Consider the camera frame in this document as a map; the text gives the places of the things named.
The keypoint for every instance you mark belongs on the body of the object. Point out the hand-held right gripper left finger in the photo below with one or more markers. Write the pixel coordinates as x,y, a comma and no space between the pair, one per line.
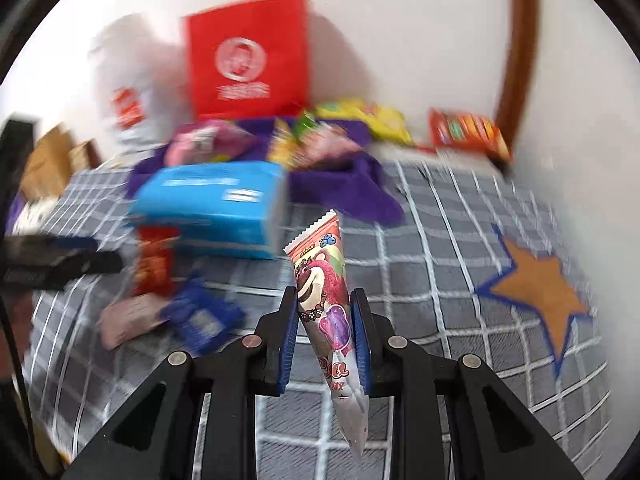
289,340

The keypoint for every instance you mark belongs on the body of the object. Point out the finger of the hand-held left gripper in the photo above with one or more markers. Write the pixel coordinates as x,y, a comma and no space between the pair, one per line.
75,244
95,262

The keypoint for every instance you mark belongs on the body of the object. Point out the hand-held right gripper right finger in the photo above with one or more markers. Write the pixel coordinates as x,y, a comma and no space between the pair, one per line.
361,340

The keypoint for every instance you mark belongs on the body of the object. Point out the bear print snack packet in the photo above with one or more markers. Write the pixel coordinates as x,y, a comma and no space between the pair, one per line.
322,280

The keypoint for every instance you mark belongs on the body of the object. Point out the green snack packet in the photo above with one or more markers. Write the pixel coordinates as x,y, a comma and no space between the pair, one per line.
307,127

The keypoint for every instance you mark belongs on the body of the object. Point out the small red snack packet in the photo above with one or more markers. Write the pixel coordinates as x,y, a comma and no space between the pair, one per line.
155,265

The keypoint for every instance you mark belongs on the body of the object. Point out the pale pink snack packet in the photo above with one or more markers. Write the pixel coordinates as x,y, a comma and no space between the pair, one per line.
130,317

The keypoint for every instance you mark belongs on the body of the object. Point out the brown cardboard box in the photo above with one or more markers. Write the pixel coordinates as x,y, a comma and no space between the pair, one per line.
47,165

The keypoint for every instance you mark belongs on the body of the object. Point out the dark blue snack packet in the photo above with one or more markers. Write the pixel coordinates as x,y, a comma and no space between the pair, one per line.
202,320

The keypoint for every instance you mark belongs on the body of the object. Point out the brown paper bag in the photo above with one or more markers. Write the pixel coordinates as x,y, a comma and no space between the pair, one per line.
85,155

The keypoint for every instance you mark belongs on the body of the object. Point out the grey grid blanket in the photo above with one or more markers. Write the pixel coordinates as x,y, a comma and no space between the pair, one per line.
450,260

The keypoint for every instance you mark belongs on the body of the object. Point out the blue tissue pack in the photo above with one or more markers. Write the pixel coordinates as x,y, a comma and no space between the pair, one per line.
210,195

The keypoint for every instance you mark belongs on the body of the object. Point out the purple towel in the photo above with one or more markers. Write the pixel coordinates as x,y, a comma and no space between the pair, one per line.
360,190

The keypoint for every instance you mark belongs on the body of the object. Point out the white plastic bag red label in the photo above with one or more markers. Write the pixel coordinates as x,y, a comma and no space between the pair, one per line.
130,85

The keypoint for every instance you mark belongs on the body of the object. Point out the light pink snack packet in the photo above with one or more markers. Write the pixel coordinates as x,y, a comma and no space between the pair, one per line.
330,147

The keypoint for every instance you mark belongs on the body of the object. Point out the yellow snack packet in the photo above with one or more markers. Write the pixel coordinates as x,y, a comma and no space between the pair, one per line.
282,145

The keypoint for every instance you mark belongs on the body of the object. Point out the yellow green chip bag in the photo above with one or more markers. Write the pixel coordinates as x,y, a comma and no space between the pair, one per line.
365,120

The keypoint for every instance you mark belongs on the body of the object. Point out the red orange snack packet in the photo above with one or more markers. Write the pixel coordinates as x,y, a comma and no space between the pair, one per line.
470,135

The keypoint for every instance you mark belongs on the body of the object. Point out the red paper bag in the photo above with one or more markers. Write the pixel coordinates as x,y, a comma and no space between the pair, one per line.
245,60

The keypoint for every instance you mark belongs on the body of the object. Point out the wooden door frame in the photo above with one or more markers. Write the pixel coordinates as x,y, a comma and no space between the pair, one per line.
520,35

